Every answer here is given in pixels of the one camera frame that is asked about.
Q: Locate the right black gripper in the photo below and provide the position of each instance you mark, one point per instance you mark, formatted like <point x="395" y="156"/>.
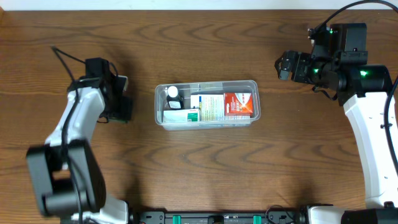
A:
<point x="298" y="66"/>

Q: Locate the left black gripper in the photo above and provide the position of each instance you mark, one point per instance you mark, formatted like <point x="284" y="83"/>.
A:
<point x="125" y="109"/>

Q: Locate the dark bottle white cap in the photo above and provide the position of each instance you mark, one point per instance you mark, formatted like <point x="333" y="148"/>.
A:
<point x="174" y="99"/>

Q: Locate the red orange medicine box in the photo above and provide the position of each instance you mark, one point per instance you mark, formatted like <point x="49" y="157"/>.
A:
<point x="238" y="104"/>

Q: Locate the white Panadol box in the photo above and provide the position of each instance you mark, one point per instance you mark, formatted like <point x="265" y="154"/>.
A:
<point x="181" y="116"/>

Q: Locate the clear plastic container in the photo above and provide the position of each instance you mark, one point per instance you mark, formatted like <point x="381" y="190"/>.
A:
<point x="186" y="90"/>

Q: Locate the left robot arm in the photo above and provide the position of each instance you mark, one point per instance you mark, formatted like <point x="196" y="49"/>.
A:
<point x="65" y="175"/>

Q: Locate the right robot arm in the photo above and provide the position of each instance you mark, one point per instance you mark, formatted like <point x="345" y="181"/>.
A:
<point x="372" y="117"/>

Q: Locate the black mounting rail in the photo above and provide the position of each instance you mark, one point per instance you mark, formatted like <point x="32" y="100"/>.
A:
<point x="276" y="215"/>

